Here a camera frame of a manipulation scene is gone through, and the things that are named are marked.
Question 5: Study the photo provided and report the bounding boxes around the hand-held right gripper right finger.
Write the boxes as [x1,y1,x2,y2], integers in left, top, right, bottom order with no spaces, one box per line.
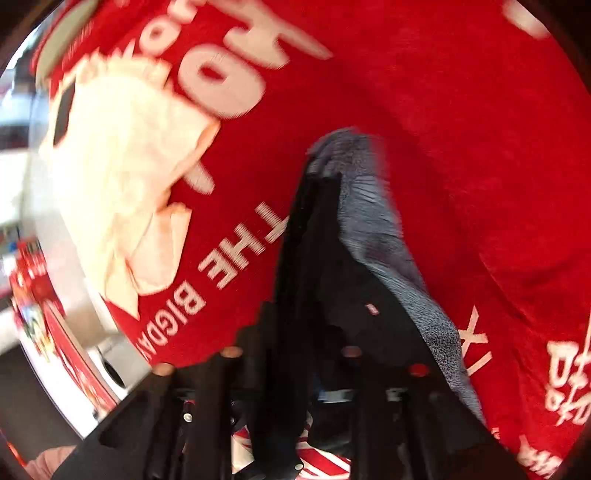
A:
[318,323,527,480]

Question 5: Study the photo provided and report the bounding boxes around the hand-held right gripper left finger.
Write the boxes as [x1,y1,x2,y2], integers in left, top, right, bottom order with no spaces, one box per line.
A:
[55,295,280,480]

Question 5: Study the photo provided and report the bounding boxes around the black pants with blue stripe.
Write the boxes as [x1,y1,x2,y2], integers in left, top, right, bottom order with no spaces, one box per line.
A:
[272,128,485,467]

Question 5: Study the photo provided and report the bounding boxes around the red striped box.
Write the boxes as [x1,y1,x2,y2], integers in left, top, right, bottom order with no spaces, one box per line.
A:
[231,427,354,480]

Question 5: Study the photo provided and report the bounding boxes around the red printed box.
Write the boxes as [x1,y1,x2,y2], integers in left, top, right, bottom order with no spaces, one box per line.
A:
[8,237,118,416]

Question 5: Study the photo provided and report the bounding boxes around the red printed blanket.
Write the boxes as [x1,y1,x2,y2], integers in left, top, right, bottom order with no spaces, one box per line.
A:
[28,0,591,480]

